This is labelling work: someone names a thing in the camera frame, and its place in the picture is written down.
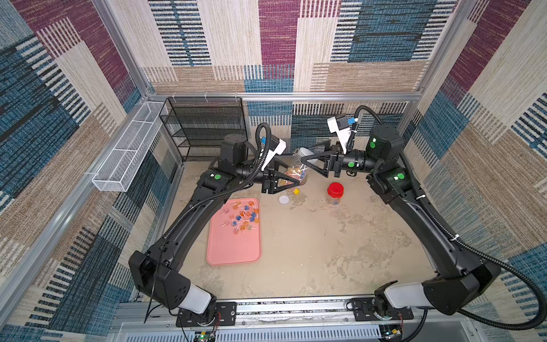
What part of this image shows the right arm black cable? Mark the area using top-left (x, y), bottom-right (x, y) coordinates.
top-left (353, 105), bottom-right (547, 342)

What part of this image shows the red lid candy jar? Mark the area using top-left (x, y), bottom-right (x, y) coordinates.
top-left (326, 182), bottom-right (345, 205)

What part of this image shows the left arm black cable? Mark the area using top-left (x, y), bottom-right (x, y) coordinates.
top-left (142, 123), bottom-right (273, 323)

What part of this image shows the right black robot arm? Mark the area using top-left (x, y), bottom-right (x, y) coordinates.
top-left (301, 125), bottom-right (501, 319)

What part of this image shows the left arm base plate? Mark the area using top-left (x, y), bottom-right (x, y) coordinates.
top-left (176, 302), bottom-right (237, 328)

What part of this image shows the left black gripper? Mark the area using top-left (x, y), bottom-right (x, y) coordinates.
top-left (235, 160), bottom-right (300, 198)

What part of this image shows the white wire mesh basket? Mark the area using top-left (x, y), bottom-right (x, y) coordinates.
top-left (92, 102), bottom-right (164, 192)

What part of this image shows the translucent white jar lid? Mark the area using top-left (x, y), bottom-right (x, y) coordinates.
top-left (278, 195), bottom-right (291, 205)

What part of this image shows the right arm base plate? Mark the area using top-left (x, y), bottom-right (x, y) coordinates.
top-left (346, 296), bottom-right (414, 321)

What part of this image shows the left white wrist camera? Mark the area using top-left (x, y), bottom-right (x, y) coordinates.
top-left (261, 135), bottom-right (286, 171)

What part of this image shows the pink plastic tray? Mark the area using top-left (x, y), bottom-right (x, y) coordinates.
top-left (207, 198), bottom-right (262, 266)

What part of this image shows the black wire shelf rack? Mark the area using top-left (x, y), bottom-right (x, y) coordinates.
top-left (160, 97), bottom-right (249, 162)

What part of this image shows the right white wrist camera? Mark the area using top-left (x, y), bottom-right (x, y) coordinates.
top-left (327, 115), bottom-right (359, 154)

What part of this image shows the white lid candy jar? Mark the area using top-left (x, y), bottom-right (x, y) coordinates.
top-left (285, 148), bottom-right (313, 185)

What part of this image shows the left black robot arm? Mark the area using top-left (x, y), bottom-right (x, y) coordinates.
top-left (128, 131), bottom-right (286, 316)

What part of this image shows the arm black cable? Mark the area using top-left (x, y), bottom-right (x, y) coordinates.
top-left (353, 105), bottom-right (547, 342)
top-left (142, 123), bottom-right (273, 323)

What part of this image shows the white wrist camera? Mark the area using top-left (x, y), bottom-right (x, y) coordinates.
top-left (261, 135), bottom-right (286, 171)
top-left (327, 115), bottom-right (359, 154)

